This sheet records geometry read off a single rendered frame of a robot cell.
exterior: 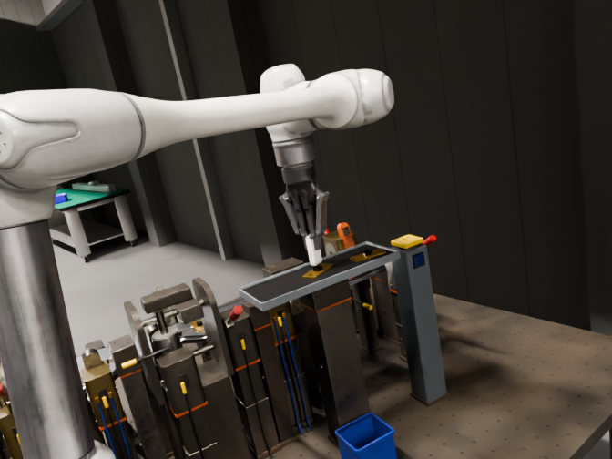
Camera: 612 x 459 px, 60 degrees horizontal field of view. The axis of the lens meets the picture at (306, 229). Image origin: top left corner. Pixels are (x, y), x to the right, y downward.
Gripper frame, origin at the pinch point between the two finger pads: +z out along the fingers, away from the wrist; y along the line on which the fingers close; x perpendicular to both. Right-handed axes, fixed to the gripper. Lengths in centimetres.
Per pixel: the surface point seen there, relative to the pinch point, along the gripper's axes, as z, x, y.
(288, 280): 5.5, 6.0, 4.5
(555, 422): 51, -24, -44
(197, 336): 21.2, 12.3, 34.7
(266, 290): 5.5, 12.1, 6.1
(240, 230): 90, -272, 304
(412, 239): 5.5, -23.0, -13.3
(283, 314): 17.9, 0.7, 13.2
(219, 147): 5, -273, 309
